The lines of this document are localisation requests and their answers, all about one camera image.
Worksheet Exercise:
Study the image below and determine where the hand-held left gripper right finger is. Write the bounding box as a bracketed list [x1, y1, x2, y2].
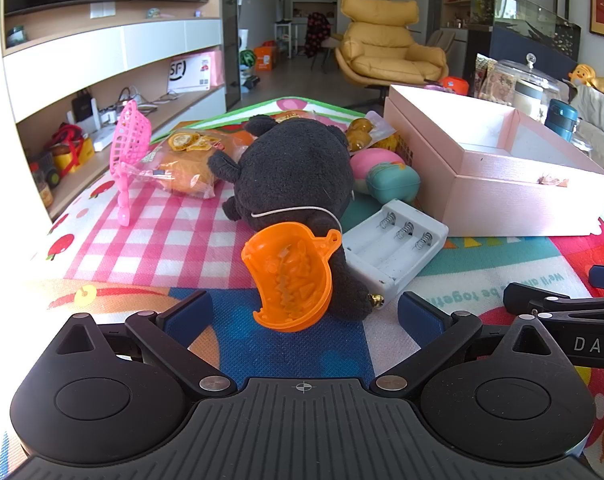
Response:
[369, 291, 563, 402]

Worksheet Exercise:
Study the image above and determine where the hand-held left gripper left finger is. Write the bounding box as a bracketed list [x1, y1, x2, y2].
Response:
[56, 290, 237, 402]

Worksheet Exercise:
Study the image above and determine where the white battery holder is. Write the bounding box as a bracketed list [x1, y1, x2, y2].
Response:
[342, 199, 450, 303]

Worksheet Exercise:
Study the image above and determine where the orange plastic toy mold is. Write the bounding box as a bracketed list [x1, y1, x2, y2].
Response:
[241, 222, 343, 332]

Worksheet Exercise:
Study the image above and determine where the pink cardboard box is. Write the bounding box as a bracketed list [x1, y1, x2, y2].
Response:
[383, 84, 604, 238]

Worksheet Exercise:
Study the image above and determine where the pink and teal toy ball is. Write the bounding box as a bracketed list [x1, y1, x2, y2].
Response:
[349, 149, 421, 207]

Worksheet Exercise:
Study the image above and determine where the packaged bread with yellow label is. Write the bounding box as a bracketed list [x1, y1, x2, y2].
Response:
[142, 130, 247, 200]

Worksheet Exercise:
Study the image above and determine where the black plush toy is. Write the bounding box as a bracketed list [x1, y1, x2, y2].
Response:
[207, 115, 385, 322]

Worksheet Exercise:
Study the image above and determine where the pink plastic toy basket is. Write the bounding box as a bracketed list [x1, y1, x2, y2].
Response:
[109, 100, 153, 227]

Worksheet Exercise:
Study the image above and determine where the packet of brown braised eggs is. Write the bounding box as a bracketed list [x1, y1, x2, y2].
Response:
[344, 112, 397, 153]

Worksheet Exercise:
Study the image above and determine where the colourful printed play mat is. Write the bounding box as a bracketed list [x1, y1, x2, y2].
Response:
[2, 97, 604, 480]

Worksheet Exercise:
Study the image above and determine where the grey sofa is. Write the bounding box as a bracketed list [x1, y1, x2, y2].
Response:
[569, 85, 604, 181]

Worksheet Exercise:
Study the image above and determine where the teal thermos bottle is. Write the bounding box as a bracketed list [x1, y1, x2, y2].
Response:
[544, 99, 580, 142]

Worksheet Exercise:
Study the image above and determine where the white cup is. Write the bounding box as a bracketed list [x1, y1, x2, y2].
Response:
[513, 80, 545, 121]

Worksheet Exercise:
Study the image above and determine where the red and yellow gift bag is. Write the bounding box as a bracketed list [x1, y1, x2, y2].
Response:
[52, 125, 95, 173]

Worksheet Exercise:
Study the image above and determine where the yellow duck plush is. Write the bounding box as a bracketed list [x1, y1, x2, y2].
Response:
[568, 64, 604, 102]

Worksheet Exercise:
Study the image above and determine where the glass jar with lid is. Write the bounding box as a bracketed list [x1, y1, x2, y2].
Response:
[492, 52, 563, 122]

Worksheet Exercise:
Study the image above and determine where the snack bag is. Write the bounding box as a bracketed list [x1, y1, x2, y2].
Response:
[474, 54, 503, 98]

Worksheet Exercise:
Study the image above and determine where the orange plastic container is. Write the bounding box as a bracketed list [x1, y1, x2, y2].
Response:
[439, 76, 470, 96]

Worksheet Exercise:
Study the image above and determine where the black router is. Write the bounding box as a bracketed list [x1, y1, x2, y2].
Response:
[72, 91, 95, 121]

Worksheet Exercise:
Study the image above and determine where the white parcel envelope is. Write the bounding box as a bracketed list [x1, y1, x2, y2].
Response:
[168, 52, 213, 93]

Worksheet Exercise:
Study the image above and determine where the glass fish tank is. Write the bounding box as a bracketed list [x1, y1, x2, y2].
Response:
[469, 0, 582, 63]

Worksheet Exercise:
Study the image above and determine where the orange cardboard box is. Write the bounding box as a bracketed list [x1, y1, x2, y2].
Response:
[254, 45, 279, 72]

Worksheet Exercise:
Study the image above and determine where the yellow armchair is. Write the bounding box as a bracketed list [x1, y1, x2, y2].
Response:
[334, 0, 450, 88]

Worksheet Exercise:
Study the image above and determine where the white and wooden television cabinet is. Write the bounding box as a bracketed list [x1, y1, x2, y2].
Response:
[2, 0, 227, 221]

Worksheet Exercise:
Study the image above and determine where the dark floral cloth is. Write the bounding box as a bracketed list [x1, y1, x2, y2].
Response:
[304, 12, 333, 58]

